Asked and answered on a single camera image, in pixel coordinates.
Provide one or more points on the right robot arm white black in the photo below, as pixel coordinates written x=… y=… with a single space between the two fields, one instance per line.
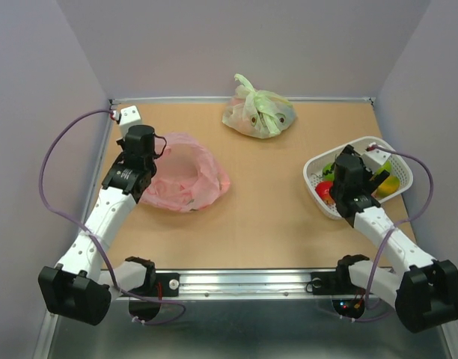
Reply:
x=422 y=290

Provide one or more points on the green striped round fruit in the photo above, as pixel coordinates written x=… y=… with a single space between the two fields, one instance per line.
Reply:
x=328 y=172

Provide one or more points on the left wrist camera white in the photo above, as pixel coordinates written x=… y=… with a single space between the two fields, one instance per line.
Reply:
x=125 y=118

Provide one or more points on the green tied plastic bag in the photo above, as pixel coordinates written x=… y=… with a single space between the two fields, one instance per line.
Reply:
x=257 y=113

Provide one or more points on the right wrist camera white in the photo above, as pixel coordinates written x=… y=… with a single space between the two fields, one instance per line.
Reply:
x=374 y=158

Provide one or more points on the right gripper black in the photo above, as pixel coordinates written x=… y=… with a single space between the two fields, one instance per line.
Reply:
x=369 y=185

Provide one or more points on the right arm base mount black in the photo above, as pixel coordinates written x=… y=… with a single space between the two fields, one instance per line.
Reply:
x=337 y=286

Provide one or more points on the red apple fruit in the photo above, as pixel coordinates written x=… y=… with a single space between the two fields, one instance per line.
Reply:
x=323 y=190

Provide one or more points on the green lime fruit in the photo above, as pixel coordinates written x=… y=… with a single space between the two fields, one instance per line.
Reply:
x=386 y=167

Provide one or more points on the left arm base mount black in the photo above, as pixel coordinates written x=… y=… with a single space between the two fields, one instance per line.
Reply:
x=152 y=292

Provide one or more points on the pink plastic bag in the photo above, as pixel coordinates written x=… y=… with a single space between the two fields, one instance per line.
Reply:
x=188 y=177

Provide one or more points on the aluminium frame rail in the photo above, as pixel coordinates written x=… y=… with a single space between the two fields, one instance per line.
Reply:
x=232 y=284

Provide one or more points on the white perforated plastic basket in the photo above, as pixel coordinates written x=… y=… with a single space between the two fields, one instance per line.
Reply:
x=313 y=172

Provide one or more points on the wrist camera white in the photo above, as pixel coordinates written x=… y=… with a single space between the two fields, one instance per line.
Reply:
x=374 y=158
x=125 y=118

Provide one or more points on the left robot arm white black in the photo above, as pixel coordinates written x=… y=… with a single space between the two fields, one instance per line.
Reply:
x=76 y=287

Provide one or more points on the yellow green mango fruit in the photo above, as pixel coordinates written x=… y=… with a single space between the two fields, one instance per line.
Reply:
x=390 y=185

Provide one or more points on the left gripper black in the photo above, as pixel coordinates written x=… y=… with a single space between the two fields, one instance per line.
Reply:
x=122 y=142

